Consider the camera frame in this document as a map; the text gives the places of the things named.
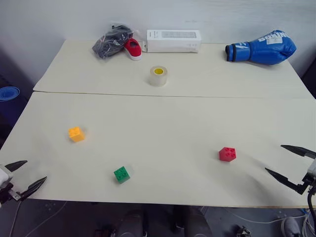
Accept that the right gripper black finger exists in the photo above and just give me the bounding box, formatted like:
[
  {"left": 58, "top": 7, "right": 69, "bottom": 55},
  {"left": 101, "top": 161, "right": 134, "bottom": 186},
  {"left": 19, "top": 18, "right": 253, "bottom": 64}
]
[
  {"left": 280, "top": 145, "right": 316, "bottom": 159},
  {"left": 265, "top": 167, "right": 299, "bottom": 191}
]

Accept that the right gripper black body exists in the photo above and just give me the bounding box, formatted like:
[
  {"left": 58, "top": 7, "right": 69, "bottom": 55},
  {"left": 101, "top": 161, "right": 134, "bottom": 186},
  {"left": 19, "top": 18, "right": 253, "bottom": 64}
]
[{"left": 294, "top": 177, "right": 316, "bottom": 196}]

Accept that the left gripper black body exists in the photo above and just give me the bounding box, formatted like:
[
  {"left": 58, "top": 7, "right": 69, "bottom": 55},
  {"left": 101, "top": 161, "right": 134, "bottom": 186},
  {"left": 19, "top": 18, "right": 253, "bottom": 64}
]
[{"left": 0, "top": 183, "right": 26, "bottom": 204}]

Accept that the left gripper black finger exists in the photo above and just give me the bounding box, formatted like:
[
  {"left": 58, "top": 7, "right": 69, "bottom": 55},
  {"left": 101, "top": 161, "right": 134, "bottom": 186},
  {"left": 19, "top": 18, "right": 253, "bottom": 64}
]
[
  {"left": 20, "top": 176, "right": 48, "bottom": 199},
  {"left": 4, "top": 160, "right": 28, "bottom": 172}
]

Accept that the grey shoe on floor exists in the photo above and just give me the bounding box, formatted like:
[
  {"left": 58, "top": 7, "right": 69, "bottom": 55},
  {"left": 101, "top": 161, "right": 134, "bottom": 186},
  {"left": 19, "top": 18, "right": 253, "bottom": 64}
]
[{"left": 280, "top": 216, "right": 302, "bottom": 237}]

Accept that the red toy brick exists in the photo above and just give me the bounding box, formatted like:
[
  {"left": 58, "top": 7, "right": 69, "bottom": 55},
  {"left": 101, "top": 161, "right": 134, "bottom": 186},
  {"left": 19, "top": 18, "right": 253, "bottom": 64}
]
[{"left": 218, "top": 147, "right": 237, "bottom": 162}]

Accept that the orange toy brick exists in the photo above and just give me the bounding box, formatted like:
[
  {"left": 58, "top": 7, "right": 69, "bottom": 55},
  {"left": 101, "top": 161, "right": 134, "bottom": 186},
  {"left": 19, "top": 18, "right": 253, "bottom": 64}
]
[{"left": 68, "top": 126, "right": 86, "bottom": 143}]

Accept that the blue round container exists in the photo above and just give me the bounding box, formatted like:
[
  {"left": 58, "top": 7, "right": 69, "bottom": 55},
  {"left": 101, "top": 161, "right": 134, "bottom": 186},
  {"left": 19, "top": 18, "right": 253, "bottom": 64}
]
[{"left": 0, "top": 86, "right": 20, "bottom": 101}]

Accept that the green toy brick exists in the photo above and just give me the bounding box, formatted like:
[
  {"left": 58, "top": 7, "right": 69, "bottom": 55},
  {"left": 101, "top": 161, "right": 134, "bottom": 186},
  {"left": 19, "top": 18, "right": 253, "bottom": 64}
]
[{"left": 113, "top": 166, "right": 131, "bottom": 185}]

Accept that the dark rounded shape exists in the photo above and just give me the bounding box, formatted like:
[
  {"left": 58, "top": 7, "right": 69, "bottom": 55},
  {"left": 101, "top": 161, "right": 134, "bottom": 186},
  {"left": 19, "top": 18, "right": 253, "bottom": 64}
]
[{"left": 116, "top": 209, "right": 149, "bottom": 237}]

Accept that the blue boxing glove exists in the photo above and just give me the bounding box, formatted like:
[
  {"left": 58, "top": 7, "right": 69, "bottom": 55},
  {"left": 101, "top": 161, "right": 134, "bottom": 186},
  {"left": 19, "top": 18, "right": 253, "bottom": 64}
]
[{"left": 225, "top": 30, "right": 297, "bottom": 66}]

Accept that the plastic bag of dark clothes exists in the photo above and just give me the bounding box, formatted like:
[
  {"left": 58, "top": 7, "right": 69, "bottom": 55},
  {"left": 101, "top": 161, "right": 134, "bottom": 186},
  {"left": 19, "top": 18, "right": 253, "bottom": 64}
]
[{"left": 92, "top": 23, "right": 140, "bottom": 61}]

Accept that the clear tape roll yellow core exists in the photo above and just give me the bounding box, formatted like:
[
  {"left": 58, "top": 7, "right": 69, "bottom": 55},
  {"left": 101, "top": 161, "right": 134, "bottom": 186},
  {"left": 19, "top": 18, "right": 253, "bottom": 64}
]
[{"left": 148, "top": 65, "right": 169, "bottom": 87}]

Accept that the red slip-on shoe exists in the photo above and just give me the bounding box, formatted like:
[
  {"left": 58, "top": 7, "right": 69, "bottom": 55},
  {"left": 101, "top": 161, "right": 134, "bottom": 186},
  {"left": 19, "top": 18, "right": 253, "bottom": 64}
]
[{"left": 123, "top": 38, "right": 143, "bottom": 61}]

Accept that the white cardboard box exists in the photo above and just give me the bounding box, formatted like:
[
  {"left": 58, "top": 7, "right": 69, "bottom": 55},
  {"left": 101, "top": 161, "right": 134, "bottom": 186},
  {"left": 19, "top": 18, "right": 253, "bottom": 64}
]
[{"left": 142, "top": 29, "right": 202, "bottom": 53}]

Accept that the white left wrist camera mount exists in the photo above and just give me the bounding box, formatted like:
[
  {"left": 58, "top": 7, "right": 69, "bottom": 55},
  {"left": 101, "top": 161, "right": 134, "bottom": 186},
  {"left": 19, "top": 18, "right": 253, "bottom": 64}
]
[{"left": 0, "top": 164, "right": 14, "bottom": 189}]

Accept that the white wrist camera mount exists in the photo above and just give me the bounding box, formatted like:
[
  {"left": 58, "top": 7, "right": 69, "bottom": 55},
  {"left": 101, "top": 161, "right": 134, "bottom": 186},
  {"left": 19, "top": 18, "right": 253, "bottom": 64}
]
[
  {"left": 0, "top": 164, "right": 14, "bottom": 189},
  {"left": 305, "top": 158, "right": 316, "bottom": 182}
]

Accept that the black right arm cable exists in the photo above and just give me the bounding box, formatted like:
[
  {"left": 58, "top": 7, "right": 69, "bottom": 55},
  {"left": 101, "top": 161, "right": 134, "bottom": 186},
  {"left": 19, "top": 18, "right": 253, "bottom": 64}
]
[{"left": 307, "top": 187, "right": 316, "bottom": 224}]

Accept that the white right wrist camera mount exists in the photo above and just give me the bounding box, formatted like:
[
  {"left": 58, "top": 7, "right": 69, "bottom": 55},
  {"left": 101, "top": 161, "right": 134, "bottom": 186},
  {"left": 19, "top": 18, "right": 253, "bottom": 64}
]
[{"left": 305, "top": 158, "right": 316, "bottom": 182}]

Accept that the white floor cable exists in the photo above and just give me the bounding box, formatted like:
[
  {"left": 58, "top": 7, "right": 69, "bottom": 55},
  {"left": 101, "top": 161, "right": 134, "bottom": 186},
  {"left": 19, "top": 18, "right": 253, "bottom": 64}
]
[{"left": 8, "top": 201, "right": 23, "bottom": 237}]

